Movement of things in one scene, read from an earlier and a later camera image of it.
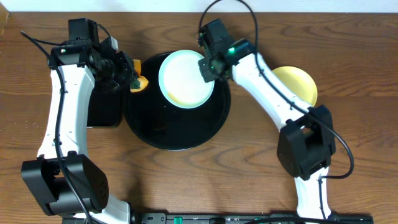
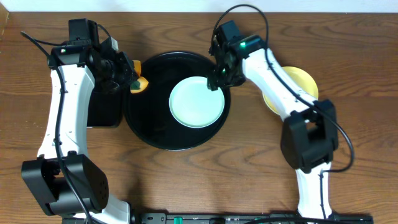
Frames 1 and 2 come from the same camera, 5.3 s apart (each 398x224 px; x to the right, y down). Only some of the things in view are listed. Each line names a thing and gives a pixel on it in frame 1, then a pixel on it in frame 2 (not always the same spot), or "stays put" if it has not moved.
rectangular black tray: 105,109 stays put
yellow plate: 299,82 stays put
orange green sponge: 143,81 stays put
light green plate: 181,81 to 193,104
